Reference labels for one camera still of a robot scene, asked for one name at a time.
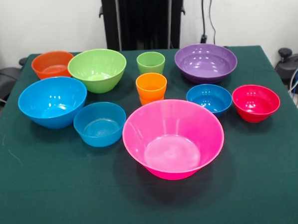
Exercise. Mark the green plastic cup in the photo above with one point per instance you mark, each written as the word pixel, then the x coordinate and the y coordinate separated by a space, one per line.
pixel 151 64

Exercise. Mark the purple plastic bowl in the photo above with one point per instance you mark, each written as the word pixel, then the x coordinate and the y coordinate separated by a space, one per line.
pixel 204 61

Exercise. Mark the large light blue bowl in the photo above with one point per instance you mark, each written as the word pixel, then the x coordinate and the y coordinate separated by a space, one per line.
pixel 51 102

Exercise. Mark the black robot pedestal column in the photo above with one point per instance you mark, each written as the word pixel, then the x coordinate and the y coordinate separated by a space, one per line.
pixel 144 19

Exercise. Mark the dark blue plastic bowl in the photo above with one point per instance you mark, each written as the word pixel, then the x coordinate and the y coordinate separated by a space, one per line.
pixel 209 98

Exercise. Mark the green plastic bowl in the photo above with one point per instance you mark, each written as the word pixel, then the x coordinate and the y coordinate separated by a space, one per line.
pixel 96 67

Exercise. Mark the pink plastic bowl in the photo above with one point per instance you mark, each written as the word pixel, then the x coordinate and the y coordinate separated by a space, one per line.
pixel 170 131

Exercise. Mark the red plastic bowl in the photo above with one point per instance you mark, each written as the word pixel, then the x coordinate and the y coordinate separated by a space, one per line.
pixel 256 104

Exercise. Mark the orange plastic bowl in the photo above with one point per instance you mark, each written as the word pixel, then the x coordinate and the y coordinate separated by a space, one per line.
pixel 46 63

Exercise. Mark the dark green tablecloth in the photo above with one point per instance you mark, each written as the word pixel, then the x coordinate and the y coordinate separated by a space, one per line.
pixel 68 186

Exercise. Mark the small light blue bowl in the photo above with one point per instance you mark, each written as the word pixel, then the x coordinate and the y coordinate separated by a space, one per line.
pixel 99 124

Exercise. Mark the orange plastic cup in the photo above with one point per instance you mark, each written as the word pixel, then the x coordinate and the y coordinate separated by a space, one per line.
pixel 148 100
pixel 151 88

